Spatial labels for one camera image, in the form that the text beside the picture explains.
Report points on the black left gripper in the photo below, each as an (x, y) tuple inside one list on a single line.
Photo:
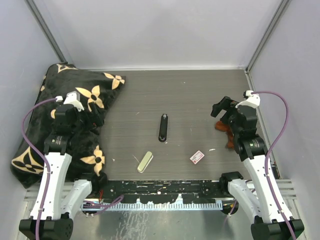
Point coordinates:
[(94, 121)]

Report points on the black stapler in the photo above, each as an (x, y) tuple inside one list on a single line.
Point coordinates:
[(163, 128)]

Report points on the black floral cushion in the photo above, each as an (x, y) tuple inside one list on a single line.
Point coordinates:
[(88, 155)]

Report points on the red white staple box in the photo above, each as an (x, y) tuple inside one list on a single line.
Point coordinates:
[(196, 157)]

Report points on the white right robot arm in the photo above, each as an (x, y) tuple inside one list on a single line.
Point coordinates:
[(265, 207)]

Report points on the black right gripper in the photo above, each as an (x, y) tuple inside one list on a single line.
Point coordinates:
[(226, 103)]

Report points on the orange brown cloth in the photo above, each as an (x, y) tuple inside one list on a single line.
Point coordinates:
[(224, 131)]

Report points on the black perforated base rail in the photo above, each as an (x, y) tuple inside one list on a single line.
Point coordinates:
[(163, 191)]

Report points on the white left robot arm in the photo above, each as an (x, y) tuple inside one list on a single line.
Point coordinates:
[(52, 217)]

